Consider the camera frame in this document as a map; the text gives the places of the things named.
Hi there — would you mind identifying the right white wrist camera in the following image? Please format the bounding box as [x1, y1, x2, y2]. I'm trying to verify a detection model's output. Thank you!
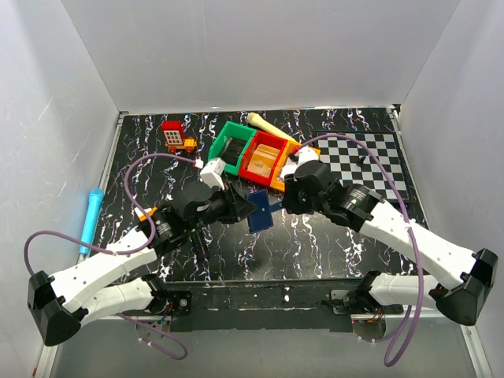
[289, 146, 319, 173]

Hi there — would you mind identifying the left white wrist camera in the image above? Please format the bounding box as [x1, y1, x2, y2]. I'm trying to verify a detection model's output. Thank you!
[199, 157, 226, 190]

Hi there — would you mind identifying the green plastic bin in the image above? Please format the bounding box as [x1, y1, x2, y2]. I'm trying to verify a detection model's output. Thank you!
[208, 121, 256, 176]

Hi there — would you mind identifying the black white chessboard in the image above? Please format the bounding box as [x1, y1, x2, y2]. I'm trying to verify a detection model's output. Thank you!
[315, 132, 411, 203]

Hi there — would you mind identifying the green yellow toy block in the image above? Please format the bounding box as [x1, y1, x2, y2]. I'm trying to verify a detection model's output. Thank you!
[135, 207, 158, 221]

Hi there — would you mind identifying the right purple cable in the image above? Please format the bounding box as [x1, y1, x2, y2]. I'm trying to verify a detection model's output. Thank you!
[297, 133, 426, 367]

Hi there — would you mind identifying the red plastic bin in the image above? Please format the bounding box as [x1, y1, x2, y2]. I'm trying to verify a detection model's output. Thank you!
[239, 131, 287, 187]

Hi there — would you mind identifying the cream wooden pestle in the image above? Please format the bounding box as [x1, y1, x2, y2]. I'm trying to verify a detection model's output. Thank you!
[246, 112, 296, 142]

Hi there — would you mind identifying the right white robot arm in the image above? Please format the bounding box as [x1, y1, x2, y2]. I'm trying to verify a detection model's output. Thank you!
[281, 160, 498, 326]

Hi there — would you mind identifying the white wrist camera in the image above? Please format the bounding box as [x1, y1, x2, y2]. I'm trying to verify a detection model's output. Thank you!
[199, 157, 226, 190]
[289, 146, 319, 173]

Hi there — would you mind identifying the red toy block truck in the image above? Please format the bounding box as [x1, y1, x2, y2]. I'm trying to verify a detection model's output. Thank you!
[161, 120, 198, 154]

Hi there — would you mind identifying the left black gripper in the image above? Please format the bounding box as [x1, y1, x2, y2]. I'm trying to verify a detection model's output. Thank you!
[187, 180, 257, 234]

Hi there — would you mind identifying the black perforated bar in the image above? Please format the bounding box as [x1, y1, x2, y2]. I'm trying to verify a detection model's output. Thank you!
[189, 228, 209, 262]

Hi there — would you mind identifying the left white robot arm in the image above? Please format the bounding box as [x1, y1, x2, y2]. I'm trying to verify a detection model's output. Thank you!
[28, 182, 257, 347]

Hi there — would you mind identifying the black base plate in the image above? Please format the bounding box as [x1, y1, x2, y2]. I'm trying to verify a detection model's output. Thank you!
[124, 277, 406, 334]

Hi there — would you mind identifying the orange plastic bin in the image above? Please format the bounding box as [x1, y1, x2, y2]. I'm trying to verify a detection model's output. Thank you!
[270, 141, 321, 192]

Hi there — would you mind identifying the navy blue card holder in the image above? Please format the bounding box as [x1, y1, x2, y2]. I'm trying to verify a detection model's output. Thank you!
[246, 189, 283, 234]

